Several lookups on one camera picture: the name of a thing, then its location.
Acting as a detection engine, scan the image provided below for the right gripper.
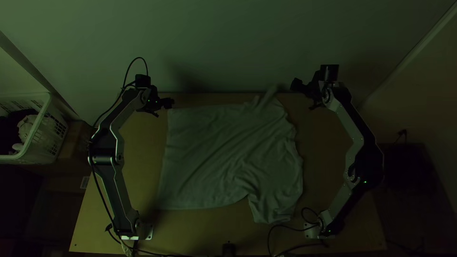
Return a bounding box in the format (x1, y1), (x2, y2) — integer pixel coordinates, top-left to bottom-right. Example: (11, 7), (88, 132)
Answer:
(289, 69), (325, 111)

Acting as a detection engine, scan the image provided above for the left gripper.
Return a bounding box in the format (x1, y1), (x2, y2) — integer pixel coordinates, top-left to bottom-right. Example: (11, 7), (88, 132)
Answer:
(148, 92), (176, 118)

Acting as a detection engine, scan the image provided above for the grey t-shirt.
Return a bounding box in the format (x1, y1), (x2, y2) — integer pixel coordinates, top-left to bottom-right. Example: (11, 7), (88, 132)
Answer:
(155, 85), (305, 225)

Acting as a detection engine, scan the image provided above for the white laundry basket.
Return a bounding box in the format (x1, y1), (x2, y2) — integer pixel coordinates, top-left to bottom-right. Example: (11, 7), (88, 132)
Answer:
(0, 92), (70, 165)

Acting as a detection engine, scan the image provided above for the heap of clothes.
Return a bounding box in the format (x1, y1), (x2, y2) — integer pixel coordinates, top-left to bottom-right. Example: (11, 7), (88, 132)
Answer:
(0, 108), (40, 156)

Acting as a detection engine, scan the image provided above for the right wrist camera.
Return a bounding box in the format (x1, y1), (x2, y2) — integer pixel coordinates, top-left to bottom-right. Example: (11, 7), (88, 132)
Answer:
(320, 64), (340, 82)

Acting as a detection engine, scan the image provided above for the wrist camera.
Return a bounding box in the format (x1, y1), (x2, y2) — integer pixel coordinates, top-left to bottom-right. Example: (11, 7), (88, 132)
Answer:
(320, 64), (340, 82)
(135, 74), (152, 89)

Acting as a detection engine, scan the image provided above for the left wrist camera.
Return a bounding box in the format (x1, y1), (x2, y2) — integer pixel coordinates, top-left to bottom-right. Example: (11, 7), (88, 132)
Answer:
(135, 74), (152, 89)

